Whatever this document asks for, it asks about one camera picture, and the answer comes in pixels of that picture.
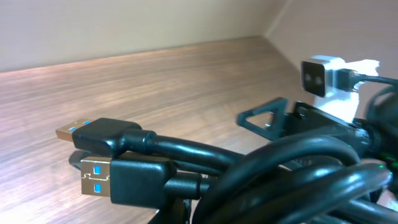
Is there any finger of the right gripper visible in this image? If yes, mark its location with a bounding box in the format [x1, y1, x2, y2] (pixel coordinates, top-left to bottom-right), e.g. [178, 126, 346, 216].
[236, 97, 288, 141]

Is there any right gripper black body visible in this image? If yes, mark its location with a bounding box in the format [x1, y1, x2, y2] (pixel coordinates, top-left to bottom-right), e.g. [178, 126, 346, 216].
[284, 101, 373, 156]

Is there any black USB cable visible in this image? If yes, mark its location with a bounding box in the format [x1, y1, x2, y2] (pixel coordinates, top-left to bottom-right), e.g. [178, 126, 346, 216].
[80, 136, 398, 224]
[55, 117, 398, 224]

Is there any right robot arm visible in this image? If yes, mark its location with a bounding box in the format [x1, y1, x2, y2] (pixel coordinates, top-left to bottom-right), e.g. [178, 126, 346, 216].
[237, 86, 397, 196]

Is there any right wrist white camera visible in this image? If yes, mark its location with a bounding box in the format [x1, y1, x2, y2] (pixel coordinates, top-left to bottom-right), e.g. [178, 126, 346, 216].
[300, 55, 379, 123]

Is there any right camera black cable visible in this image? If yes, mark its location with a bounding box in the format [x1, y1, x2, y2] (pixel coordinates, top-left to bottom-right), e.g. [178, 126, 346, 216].
[335, 68, 398, 94]

